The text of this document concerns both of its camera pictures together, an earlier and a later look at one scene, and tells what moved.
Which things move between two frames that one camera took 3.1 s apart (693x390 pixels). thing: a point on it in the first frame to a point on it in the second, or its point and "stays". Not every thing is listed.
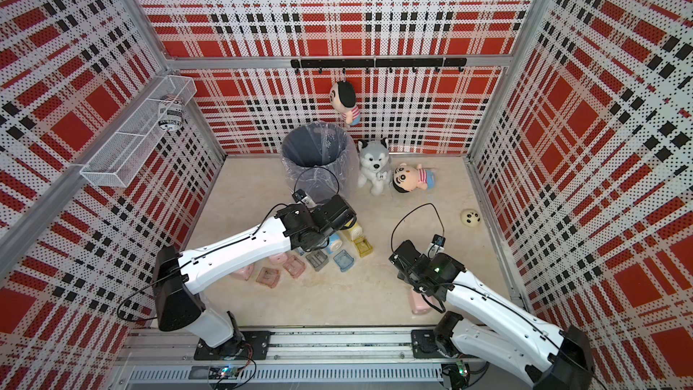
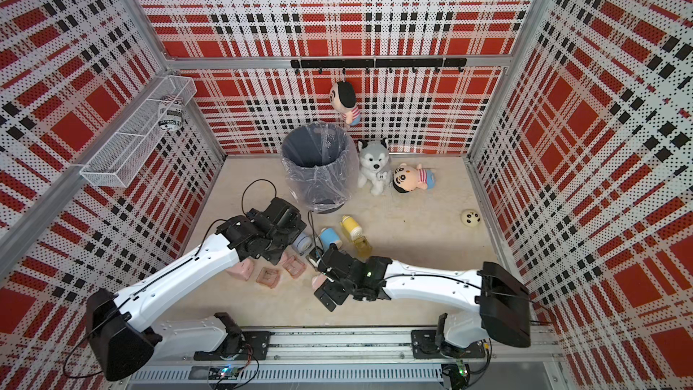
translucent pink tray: [294, 266] stays
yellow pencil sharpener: [355, 232] stays
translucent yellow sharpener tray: [363, 246] stays
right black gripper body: [410, 281] to [351, 287]
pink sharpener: [419, 304] to [318, 281]
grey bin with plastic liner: [320, 159] stays
